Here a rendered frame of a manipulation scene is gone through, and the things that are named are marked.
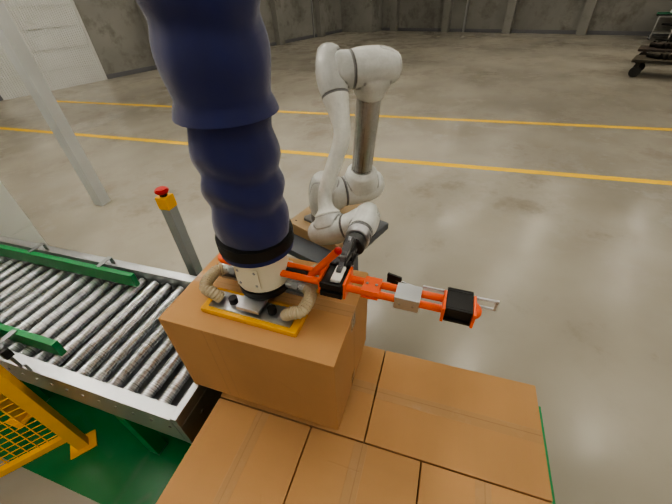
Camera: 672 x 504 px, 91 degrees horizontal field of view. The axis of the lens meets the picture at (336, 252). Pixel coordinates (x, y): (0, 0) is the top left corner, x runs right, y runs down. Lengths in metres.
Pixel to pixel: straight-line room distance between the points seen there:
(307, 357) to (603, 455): 1.65
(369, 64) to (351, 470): 1.40
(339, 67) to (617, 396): 2.18
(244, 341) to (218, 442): 0.50
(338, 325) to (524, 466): 0.79
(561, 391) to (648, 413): 0.40
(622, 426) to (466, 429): 1.12
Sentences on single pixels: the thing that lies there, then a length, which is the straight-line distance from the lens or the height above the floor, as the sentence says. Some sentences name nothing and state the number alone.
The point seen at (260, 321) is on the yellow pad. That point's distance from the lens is 1.06.
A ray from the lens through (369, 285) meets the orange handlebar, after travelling 0.96.
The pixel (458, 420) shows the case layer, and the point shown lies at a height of 0.54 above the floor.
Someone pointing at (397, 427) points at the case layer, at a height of 0.54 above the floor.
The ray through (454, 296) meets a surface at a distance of 0.95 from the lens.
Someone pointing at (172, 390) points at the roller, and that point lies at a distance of 1.63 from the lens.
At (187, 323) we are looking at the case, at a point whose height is 1.01.
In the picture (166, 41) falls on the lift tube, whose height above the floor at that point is 1.75.
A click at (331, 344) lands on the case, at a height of 1.00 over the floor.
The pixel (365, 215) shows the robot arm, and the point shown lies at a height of 1.17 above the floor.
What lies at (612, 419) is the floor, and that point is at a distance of 2.39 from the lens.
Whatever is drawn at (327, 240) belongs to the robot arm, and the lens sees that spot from 1.27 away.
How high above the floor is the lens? 1.81
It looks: 39 degrees down
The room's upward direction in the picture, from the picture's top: 4 degrees counter-clockwise
